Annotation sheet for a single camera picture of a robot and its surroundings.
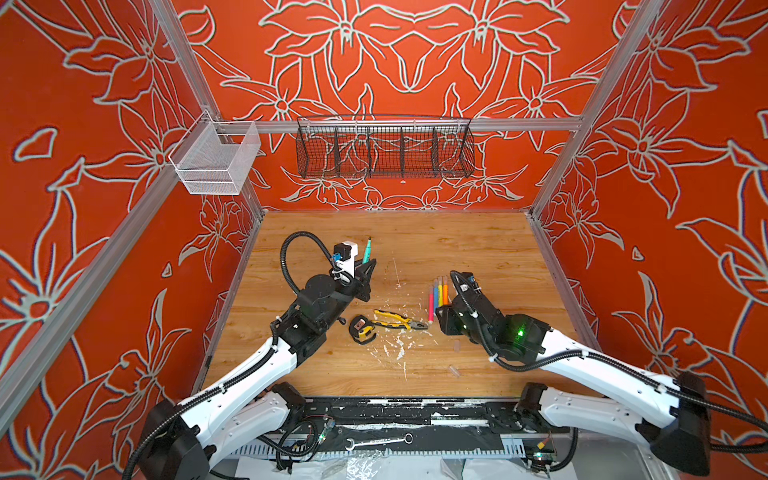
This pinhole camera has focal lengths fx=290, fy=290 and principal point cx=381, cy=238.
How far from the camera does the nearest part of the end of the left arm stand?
2.08 feet

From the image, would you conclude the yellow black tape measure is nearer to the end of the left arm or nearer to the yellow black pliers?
the yellow black pliers

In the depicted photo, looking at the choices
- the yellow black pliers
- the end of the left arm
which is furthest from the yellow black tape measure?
the end of the left arm
